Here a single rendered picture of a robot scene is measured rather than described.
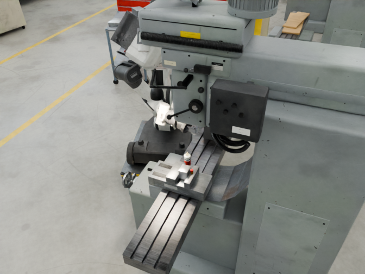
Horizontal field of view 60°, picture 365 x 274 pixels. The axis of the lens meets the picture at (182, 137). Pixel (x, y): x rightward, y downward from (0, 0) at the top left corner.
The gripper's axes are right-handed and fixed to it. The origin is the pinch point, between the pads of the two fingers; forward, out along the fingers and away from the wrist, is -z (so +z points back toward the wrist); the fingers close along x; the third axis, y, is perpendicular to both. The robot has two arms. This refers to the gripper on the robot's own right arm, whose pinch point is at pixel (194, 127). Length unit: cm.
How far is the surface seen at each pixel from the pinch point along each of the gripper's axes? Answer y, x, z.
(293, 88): -41, 1, -48
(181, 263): 103, -25, -7
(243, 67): -47, -4, -28
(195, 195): 27.9, -20.5, -15.4
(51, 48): 129, 186, 456
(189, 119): -12.3, -9.4, -3.4
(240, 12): -68, -4, -23
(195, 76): -37.5, -8.5, -6.2
